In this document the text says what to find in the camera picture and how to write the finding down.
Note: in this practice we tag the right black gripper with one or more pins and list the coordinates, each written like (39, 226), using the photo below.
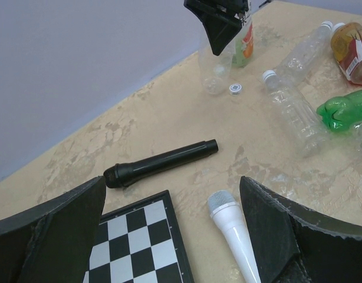
(219, 20)

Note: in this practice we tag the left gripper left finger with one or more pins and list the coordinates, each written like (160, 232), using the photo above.
(52, 242)

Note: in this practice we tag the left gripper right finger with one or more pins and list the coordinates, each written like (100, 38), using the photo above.
(293, 243)

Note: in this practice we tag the white label tea bottle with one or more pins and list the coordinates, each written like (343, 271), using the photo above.
(244, 42)

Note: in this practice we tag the white cap with square mark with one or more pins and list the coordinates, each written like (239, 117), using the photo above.
(235, 89)

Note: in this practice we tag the red label tea bottle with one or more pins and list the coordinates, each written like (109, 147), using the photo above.
(346, 44)

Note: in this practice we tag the Pepsi label clear bottle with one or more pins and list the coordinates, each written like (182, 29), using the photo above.
(356, 131)

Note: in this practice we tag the green plastic bottle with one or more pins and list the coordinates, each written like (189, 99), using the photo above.
(341, 112)

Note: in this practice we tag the white microphone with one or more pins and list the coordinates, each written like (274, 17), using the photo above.
(228, 217)

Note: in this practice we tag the black white chessboard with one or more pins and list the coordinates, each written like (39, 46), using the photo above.
(140, 242)

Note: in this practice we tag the black microphone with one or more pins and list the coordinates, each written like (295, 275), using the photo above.
(126, 174)

